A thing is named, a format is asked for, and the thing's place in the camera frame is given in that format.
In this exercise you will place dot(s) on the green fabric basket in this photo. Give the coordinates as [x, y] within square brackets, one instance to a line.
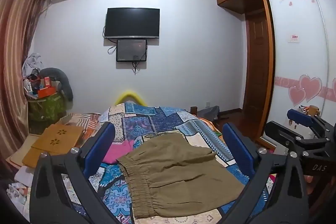
[47, 111]

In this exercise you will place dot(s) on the striped brown curtain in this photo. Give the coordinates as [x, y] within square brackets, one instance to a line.
[15, 43]

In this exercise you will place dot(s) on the grey pillow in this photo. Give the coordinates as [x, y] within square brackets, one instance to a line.
[64, 79]

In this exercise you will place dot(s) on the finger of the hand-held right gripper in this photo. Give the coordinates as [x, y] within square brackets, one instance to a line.
[283, 134]
[302, 119]

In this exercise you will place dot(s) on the olive green pants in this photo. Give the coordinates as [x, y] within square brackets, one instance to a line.
[178, 176]

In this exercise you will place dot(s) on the grey bag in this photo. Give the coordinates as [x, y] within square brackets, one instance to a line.
[208, 111]

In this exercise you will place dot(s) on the orange box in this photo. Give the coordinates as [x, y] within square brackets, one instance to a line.
[47, 92]

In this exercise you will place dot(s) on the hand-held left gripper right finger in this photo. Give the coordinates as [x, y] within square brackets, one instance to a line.
[239, 145]

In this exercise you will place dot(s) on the pink cloth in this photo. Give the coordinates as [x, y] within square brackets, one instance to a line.
[118, 150]

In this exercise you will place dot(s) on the wooden folding board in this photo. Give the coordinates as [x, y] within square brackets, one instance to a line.
[57, 137]

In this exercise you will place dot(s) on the small black wall monitor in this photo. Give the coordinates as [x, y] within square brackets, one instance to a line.
[131, 50]

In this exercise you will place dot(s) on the yellow curved cushion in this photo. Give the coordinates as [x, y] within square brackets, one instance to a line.
[130, 95]

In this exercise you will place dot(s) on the black wall television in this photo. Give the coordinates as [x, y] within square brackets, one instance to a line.
[132, 22]

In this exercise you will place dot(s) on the orange striped blanket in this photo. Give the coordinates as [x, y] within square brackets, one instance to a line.
[84, 120]

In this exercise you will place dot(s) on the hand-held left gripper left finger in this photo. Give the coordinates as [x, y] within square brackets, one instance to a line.
[101, 145]

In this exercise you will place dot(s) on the wooden wardrobe with heart stickers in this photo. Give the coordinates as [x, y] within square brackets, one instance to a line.
[296, 16]

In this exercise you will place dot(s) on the pile of papers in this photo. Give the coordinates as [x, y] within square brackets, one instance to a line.
[18, 190]

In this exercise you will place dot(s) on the white crumpled cloth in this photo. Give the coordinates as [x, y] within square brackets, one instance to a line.
[32, 62]

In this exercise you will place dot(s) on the wooden bed post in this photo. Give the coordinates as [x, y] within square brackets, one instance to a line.
[193, 109]

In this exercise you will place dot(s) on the brown wooden door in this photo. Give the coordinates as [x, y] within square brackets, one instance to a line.
[257, 61]

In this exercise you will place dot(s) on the blue patchwork bedspread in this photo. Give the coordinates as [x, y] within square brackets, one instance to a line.
[147, 124]

